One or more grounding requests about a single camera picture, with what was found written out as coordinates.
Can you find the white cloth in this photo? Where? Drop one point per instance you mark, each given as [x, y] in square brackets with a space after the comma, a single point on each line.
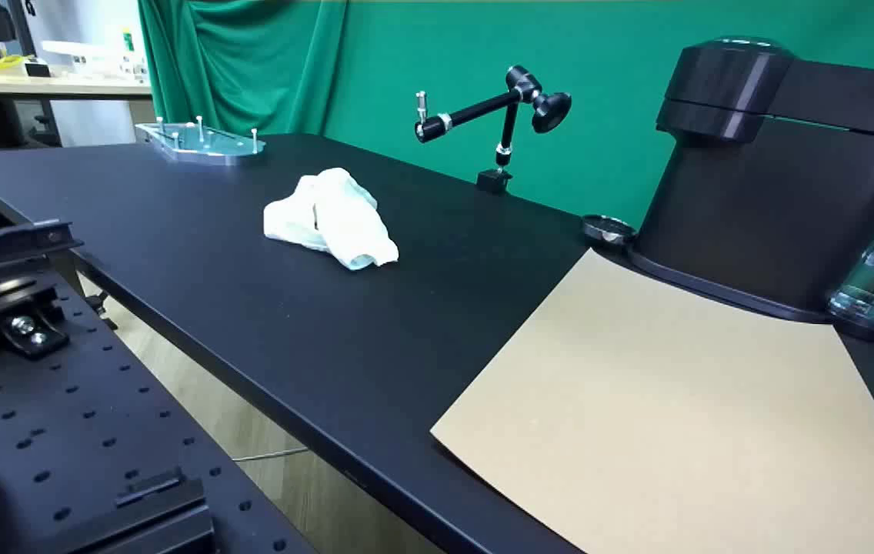
[333, 214]

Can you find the black articulated stand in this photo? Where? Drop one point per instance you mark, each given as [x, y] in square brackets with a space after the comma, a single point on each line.
[521, 87]

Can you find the small black round cap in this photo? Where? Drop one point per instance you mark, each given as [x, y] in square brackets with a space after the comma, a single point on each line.
[608, 231]

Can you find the green backdrop curtain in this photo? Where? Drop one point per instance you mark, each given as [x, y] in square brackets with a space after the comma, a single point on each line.
[351, 70]

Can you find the brown paper sheet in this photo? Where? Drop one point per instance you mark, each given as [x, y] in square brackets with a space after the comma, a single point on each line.
[631, 416]

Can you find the black coffee machine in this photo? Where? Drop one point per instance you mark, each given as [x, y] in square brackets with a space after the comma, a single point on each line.
[768, 196]

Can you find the background wooden desk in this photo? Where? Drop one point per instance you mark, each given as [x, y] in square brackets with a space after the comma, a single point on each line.
[64, 85]

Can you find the black perforated breadboard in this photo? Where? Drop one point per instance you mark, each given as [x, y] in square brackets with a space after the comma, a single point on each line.
[95, 458]

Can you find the black mounting rail bracket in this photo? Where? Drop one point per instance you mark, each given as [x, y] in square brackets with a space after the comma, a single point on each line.
[6, 277]

